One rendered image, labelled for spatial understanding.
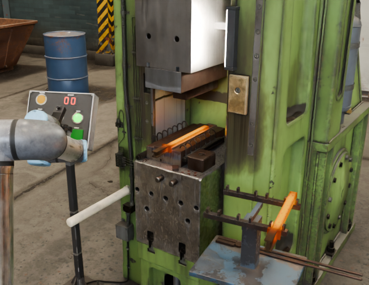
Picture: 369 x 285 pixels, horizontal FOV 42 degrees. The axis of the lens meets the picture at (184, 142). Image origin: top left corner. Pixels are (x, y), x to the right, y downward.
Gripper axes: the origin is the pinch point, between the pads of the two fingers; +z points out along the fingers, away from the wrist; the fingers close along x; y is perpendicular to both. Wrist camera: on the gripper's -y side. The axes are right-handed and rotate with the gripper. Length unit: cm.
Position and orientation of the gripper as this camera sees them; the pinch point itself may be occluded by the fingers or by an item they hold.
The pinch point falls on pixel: (68, 130)
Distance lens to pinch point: 230.7
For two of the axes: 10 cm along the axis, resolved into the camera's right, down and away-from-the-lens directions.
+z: 1.3, 1.5, 9.8
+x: 9.9, 0.6, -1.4
